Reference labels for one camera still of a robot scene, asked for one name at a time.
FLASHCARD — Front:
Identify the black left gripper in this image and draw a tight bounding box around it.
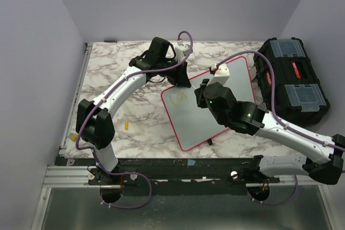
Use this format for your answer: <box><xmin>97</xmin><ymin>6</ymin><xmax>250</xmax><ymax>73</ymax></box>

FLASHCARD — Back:
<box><xmin>158</xmin><ymin>57</ymin><xmax>191</xmax><ymax>87</ymax></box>

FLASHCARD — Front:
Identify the pink framed whiteboard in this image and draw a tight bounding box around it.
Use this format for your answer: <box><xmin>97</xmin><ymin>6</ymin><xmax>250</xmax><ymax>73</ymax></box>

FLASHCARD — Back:
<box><xmin>161</xmin><ymin>55</ymin><xmax>256</xmax><ymax>152</ymax></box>

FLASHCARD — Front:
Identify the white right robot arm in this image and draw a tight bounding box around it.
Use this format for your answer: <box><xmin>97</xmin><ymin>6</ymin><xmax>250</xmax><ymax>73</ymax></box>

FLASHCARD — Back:
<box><xmin>194</xmin><ymin>79</ymin><xmax>344</xmax><ymax>185</ymax></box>

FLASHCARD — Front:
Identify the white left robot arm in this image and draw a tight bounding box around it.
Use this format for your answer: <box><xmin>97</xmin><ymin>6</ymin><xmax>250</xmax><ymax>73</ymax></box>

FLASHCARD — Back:
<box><xmin>75</xmin><ymin>37</ymin><xmax>193</xmax><ymax>184</ymax></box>

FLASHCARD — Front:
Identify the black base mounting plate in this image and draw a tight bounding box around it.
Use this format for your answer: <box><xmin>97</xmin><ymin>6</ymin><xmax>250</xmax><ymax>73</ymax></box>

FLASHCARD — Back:
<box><xmin>55</xmin><ymin>156</ymin><xmax>280</xmax><ymax>201</ymax></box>

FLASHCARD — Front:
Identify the black toolbox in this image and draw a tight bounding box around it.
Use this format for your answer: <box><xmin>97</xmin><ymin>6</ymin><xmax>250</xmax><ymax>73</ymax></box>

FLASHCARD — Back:
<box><xmin>253</xmin><ymin>37</ymin><xmax>330</xmax><ymax>127</ymax></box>

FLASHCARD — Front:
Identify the small yellow connector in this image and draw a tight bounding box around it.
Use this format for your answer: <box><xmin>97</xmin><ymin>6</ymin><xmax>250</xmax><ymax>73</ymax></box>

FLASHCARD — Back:
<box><xmin>68</xmin><ymin>133</ymin><xmax>78</xmax><ymax>142</ymax></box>

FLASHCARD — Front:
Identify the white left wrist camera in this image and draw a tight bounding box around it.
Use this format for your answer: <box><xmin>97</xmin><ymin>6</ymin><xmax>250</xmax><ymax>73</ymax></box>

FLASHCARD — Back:
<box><xmin>174</xmin><ymin>40</ymin><xmax>190</xmax><ymax>62</ymax></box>

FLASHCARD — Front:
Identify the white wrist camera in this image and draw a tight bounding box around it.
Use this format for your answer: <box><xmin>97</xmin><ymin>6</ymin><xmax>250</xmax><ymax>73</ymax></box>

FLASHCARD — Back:
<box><xmin>208</xmin><ymin>63</ymin><xmax>230</xmax><ymax>86</ymax></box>
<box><xmin>174</xmin><ymin>40</ymin><xmax>190</xmax><ymax>62</ymax></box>

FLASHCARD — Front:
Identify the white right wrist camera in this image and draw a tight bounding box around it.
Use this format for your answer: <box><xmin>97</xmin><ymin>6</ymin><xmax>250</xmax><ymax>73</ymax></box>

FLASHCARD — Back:
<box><xmin>208</xmin><ymin>63</ymin><xmax>230</xmax><ymax>86</ymax></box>

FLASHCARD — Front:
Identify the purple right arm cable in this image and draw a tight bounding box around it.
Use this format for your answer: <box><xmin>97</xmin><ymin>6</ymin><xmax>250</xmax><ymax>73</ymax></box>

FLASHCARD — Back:
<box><xmin>212</xmin><ymin>51</ymin><xmax>345</xmax><ymax>207</ymax></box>

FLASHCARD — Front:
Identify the aluminium frame rail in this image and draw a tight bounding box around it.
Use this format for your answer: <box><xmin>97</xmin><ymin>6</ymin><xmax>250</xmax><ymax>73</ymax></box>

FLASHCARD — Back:
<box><xmin>43</xmin><ymin>43</ymin><xmax>93</xmax><ymax>188</ymax></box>

